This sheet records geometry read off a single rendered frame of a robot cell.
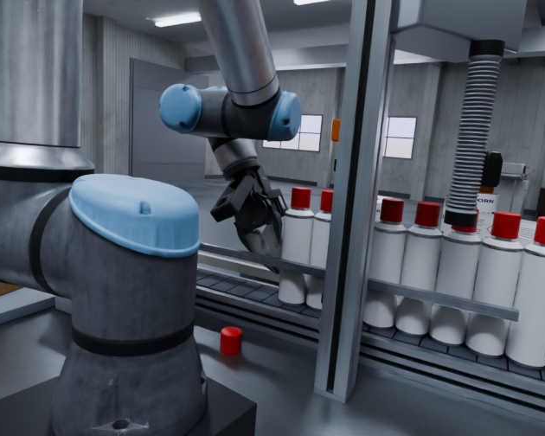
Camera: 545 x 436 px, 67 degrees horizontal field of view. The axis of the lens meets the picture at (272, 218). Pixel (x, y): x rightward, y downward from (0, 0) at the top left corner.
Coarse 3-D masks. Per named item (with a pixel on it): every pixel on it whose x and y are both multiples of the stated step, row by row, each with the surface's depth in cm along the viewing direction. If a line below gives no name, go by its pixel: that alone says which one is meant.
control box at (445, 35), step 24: (408, 0) 43; (432, 0) 42; (456, 0) 44; (480, 0) 45; (504, 0) 47; (408, 24) 43; (432, 24) 43; (456, 24) 44; (480, 24) 46; (504, 24) 48; (408, 48) 52; (432, 48) 51; (456, 48) 50; (504, 48) 49
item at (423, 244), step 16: (432, 208) 60; (416, 224) 62; (432, 224) 60; (416, 240) 61; (432, 240) 60; (416, 256) 61; (432, 256) 60; (416, 272) 61; (432, 272) 61; (432, 288) 62; (400, 304) 64; (416, 304) 62; (432, 304) 63; (400, 320) 64; (416, 320) 62; (416, 336) 63
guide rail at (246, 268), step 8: (200, 256) 87; (208, 256) 86; (216, 256) 86; (208, 264) 86; (216, 264) 85; (224, 264) 84; (232, 264) 83; (240, 264) 82; (248, 264) 82; (240, 272) 82; (248, 272) 82; (256, 272) 81; (264, 272) 80; (272, 272) 79; (272, 280) 79
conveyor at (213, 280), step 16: (208, 272) 86; (208, 288) 78; (224, 288) 77; (240, 288) 78; (256, 288) 79; (272, 288) 79; (272, 304) 72; (384, 336) 63; (400, 336) 63; (448, 352) 59; (464, 352) 59; (496, 368) 56; (512, 368) 56
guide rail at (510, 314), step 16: (240, 256) 73; (256, 256) 72; (304, 272) 68; (320, 272) 66; (384, 288) 62; (400, 288) 60; (416, 288) 60; (448, 304) 58; (464, 304) 57; (480, 304) 56; (512, 320) 54
